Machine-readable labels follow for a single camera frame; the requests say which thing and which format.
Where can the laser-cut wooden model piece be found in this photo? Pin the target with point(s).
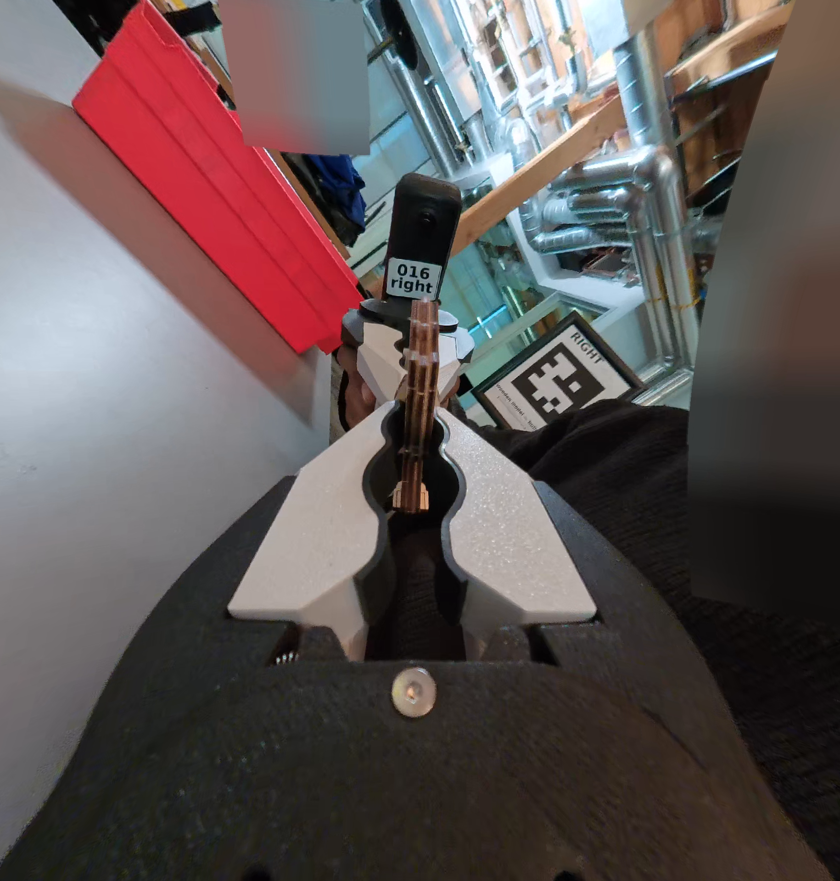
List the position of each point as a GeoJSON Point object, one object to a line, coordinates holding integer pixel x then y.
{"type": "Point", "coordinates": [418, 385]}

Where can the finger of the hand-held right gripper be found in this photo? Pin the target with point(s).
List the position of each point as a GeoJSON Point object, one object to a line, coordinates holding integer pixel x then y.
{"type": "Point", "coordinates": [446, 365]}
{"type": "Point", "coordinates": [385, 361]}

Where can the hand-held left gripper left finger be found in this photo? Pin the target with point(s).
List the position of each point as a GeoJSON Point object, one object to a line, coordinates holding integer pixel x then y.
{"type": "Point", "coordinates": [310, 550]}

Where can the framed marker sign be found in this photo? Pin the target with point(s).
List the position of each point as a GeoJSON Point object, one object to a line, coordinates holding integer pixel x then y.
{"type": "Point", "coordinates": [564, 378]}

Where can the white desk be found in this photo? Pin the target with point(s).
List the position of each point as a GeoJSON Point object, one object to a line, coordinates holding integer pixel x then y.
{"type": "Point", "coordinates": [117, 482]}

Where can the person's right hand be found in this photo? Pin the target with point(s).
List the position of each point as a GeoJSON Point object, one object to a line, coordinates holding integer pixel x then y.
{"type": "Point", "coordinates": [358, 403]}

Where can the wooden beam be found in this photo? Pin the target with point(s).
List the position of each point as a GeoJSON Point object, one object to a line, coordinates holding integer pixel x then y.
{"type": "Point", "coordinates": [551, 151]}

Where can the blue jacket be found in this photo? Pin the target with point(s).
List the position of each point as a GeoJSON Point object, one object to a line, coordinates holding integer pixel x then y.
{"type": "Point", "coordinates": [337, 193]}

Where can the person's right forearm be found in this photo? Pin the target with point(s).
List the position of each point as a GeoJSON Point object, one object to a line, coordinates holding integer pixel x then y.
{"type": "Point", "coordinates": [619, 495]}

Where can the red plastic bin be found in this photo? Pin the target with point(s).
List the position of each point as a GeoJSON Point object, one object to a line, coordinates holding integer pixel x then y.
{"type": "Point", "coordinates": [213, 179]}

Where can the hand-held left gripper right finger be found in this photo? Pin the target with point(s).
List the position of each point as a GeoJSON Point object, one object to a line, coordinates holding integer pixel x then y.
{"type": "Point", "coordinates": [516, 550]}

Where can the silver ventilation ducts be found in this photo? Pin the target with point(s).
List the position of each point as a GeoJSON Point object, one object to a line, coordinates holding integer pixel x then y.
{"type": "Point", "coordinates": [640, 227]}

